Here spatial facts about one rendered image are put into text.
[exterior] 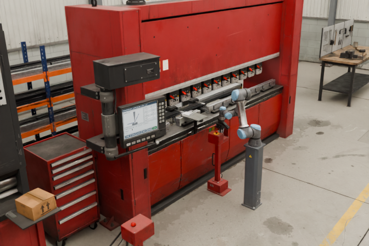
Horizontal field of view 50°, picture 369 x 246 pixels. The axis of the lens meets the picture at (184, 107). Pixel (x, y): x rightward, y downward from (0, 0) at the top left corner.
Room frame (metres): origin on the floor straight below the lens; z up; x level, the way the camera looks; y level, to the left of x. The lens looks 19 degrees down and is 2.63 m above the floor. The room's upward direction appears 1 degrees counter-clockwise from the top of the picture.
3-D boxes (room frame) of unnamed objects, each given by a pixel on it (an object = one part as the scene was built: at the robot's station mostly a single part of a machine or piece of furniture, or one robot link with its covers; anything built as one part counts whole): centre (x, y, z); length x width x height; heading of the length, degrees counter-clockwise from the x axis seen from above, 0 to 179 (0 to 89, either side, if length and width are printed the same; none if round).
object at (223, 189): (4.31, -0.42, 0.06); 0.25 x 0.20 x 0.12; 49
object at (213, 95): (4.91, -0.06, 0.93); 2.30 x 0.14 x 0.10; 138
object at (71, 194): (3.54, 1.26, 0.50); 0.50 x 0.50 x 1.00; 48
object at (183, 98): (4.40, 0.01, 1.25); 0.15 x 0.09 x 0.17; 138
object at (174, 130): (4.87, -0.48, 0.85); 3.00 x 0.21 x 0.04; 138
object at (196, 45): (4.90, -0.44, 1.74); 3.00 x 0.08 x 0.80; 138
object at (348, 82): (8.19, -3.59, 0.75); 1.80 x 0.75 x 1.50; 139
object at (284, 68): (6.22, -1.40, 1.15); 0.85 x 0.25 x 2.30; 48
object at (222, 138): (4.33, -0.40, 0.75); 0.20 x 0.16 x 0.18; 139
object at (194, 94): (4.55, -0.13, 1.25); 0.15 x 0.09 x 0.17; 138
